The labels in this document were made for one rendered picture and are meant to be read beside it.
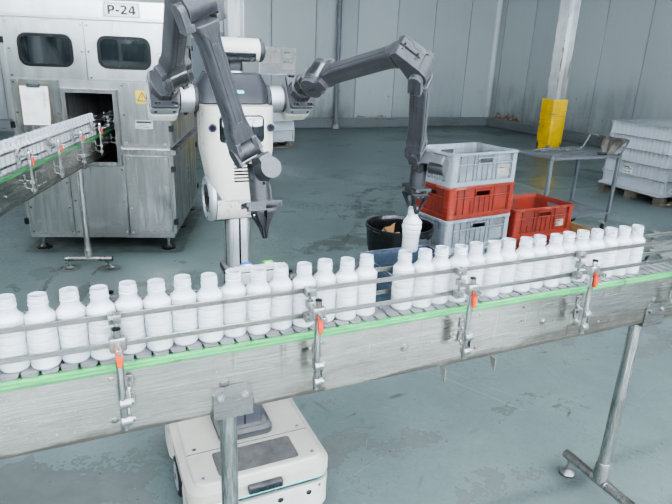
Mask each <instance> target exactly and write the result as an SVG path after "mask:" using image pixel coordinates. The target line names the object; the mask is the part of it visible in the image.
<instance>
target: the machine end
mask: <svg viewBox="0 0 672 504"><path fill-rule="evenodd" d="M163 13H164V3H147V2H127V1H108V0H0V32H1V36H0V43H2V46H3V53H4V60H5V67H6V74H7V81H8V88H9V95H10V102H11V109H12V116H13V121H10V125H11V128H14V130H15V136H17V135H22V134H24V133H26V132H30V131H34V130H38V129H42V128H43V127H45V126H32V125H23V122H22V114H21V107H20V99H19V91H18V84H17V83H38V84H49V91H50V100H51V108H52V117H53V124H55V123H58V122H61V121H65V120H68V119H73V118H76V117H78V116H81V115H86V114H88V113H93V117H94V116H95V115H98V116H99V114H103V111H105V113H107V112H109V111H113V112H112V113H111V114H114V115H113V116H111V118H113V117H114V123H115V135H116V146H117V148H116V149H114V150H112V151H111V152H109V153H107V154H106V155H104V156H102V157H101V158H99V159H97V160H96V161H94V162H92V163H90V164H89V166H90V167H88V168H87V169H83V178H84V187H85V197H86V206H87V215H88V225H89V234H90V237H126V238H166V239H167V244H165V245H162V249H164V250H171V249H175V248H176V245H174V244H170V239H171V238H175V237H176V235H177V233H178V231H179V229H180V228H184V227H186V224H184V223H183V222H184V220H185V218H186V217H187V215H188V213H189V211H192V210H195V207H192V205H193V203H194V201H195V199H196V197H197V195H198V191H197V188H199V183H197V167H196V147H197V141H195V135H196V134H197V133H198V128H197V127H195V118H194V115H196V112H178V116H177V119H176V120H175V121H151V120H149V118H148V112H147V104H146V96H145V89H144V87H145V81H146V75H147V72H148V70H152V69H153V66H155V65H158V60H159V58H160V55H161V50H162V33H163ZM25 207H26V214H27V217H26V218H24V222H25V224H28V228H29V233H31V237H41V239H42V242H43V243H42V244H40V245H38V246H37V249H42V250H43V249H50V248H52V247H53V246H52V244H48V243H46V238H47V237H83V228H82V219H81V210H80V201H79V192H78V183H77V174H76V172H75V173H74V174H72V175H70V176H69V177H67V178H65V179H63V180H62V181H60V182H58V183H57V184H55V185H53V186H52V187H50V188H48V189H47V190H45V191H43V192H41V193H40V194H38V195H36V196H35V197H33V198H31V199H30V200H28V201H26V202H25Z"/></svg>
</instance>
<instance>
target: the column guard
mask: <svg viewBox="0 0 672 504"><path fill-rule="evenodd" d="M567 105H568V100H553V99H546V98H543V99H542V106H541V112H540V119H539V126H538V132H537V142H536V148H535V149H538V148H553V147H560V145H561V141H562V135H563V129H564V123H565V117H566V111H567Z"/></svg>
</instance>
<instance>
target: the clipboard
mask: <svg viewBox="0 0 672 504"><path fill-rule="evenodd" d="M17 84H18V91H19V99H20V107H21V114H22V122H23V125H32V126H48V125H51V124H53V117H52V108H51V100H50V91H49V84H38V83H17Z"/></svg>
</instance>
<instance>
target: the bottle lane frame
mask: <svg viewBox="0 0 672 504"><path fill-rule="evenodd" d="M587 286H588V285H586V284H585V285H584V286H576V287H572V288H569V287H568V288H566V289H558V290H554V291H550V290H549V291H548V292H540V293H536V294H531V293H530V295H524V296H522V295H520V296H518V297H511V296H510V298H506V299H501V298H500V300H494V301H492V300H490V299H489V300H490V301H488V302H480V301H479V303H477V305H476V308H473V310H472V317H471V325H470V332H472V334H473V340H472V341H471V349H472V351H471V354H469V355H467V356H466V359H461V353H460V347H462V345H460V344H459V340H457V336H458V331H460V330H461V326H460V327H459V319H460V317H462V316H465V317H466V309H467V305H464V306H459V305H458V306H457V307H452V308H448V307H446V309H439V310H437V309H435V310H433V311H427V312H426V311H424V310H423V312H421V313H412V314H409V315H401V314H400V316H397V317H391V318H390V317H388V316H387V318H385V319H379V320H378V319H376V318H375V320H373V321H367V322H365V321H363V320H362V322H361V323H355V324H351V323H350V322H349V325H343V326H338V325H336V324H335V325H336V327H331V328H324V327H323V333H322V334H321V348H320V360H323V362H325V364H326V366H325V367H324V369H323V378H325V382H324V384H323V385H321V386H319V390H317V391H315V390H313V384H312V377H313V368H312V361H313V358H314V353H313V342H314V330H313V331H312V330H310V329H309V328H308V331H307V332H301V333H297V332H295V331H294V334H289V335H282V334H281V333H280V336H277V337H271V338H268V337H267V336H265V338H264V339H259V340H252V339H251V338H250V341H247V342H241V343H237V342H236V341H234V344H229V345H221V344H220V343H219V344H218V346H216V347H210V348H205V347H204V346H202V349H198V350H192V351H189V350H188V349H186V351H185V352H180V353H174V354H173V353H172V352H169V354H168V355H162V356H155V355H154V354H152V356H151V357H150V358H144V359H137V358H136V357H134V360H132V361H126V362H124V372H125V375H131V374H132V375H133V385H134V386H133V387H131V389H130V392H133V391H134V396H135V403H134V404H133V405H132V412H133V416H135V417H136V421H134V422H133V425H130V429H129V430H128V431H122V425H121V415H120V405H119V395H118V385H117V374H116V364H115V363H114V364H108V365H100V363H98V364H97V366H96V367H90V368H84V369H82V368H81V366H79V367H78V369H77V370H72V371H66V372H62V370H60V369H59V371H58V373H54V374H48V375H42V373H40V372H39V375H38V376H36V377H30V378H24V379H22V377H21V376H20V375H19V377H18V379H17V380H11V381H5V382H1V380H0V460H2V459H7V458H12V457H16V456H21V455H26V454H30V453H35V452H40V451H44V450H49V449H54V448H59V447H63V446H68V445H73V444H77V443H82V442H87V441H91V440H96V439H101V438H105V437H110V436H115V435H119V434H124V433H129V432H133V431H138V430H143V429H148V428H152V427H157V426H162V425H166V424H171V423H176V422H180V421H185V420H190V419H194V418H199V417H204V416H208V415H213V398H212V394H213V393H214V392H215V391H216V389H217V388H218V387H222V386H227V385H232V384H238V383H243V382H247V383H248V384H250V385H251V386H252V387H253V406H255V405H260V404H265V403H269V402H274V401H279V400H283V399H288V398H293V397H297V396H302V395H307V394H311V393H316V392H321V391H325V390H330V389H335V388H340V387H344V386H349V385H354V384H358V383H363V382H368V381H372V380H377V379H382V378H386V377H391V376H396V375H400V374H405V373H410V372H414V371H419V370H424V369H429V368H433V367H438V366H443V365H447V364H452V363H457V362H461V361H466V360H471V359H475V358H480V357H485V356H489V355H494V354H499V353H503V352H508V351H513V350H518V349H522V348H527V347H532V346H536V345H541V344H546V343H550V342H555V341H560V340H564V339H569V338H574V337H578V336H583V335H588V334H592V333H597V332H602V331H607V330H611V329H616V328H621V327H625V326H630V325H635V324H639V323H642V322H643V318H644V314H645V309H646V307H647V306H648V305H649V303H653V302H658V301H663V300H664V301H665V303H666V309H665V313H664V317H663V318H667V317H672V302H671V301H670V299H668V298H669V294H670V291H672V287H671V286H672V271H669V272H668V271H666V272H663V273H660V272H659V273H657V274H650V275H643V276H638V277H637V276H635V277H632V278H628V277H627V278H626V279H619V280H614V281H612V280H611V281H608V282H602V283H598V285H597V287H596V288H594V287H593V290H592V295H591V300H590V305H589V310H590V311H591V313H592V315H591V317H589V322H588V324H589V329H588V330H584V334H579V333H578V331H579V329H578V324H579V322H577V321H576V320H575V318H573V315H574V310H575V309H578V306H577V305H576V300H577V296H582V299H581V304H580V307H581V308H583V306H584V301H585V296H586V291H587Z"/></svg>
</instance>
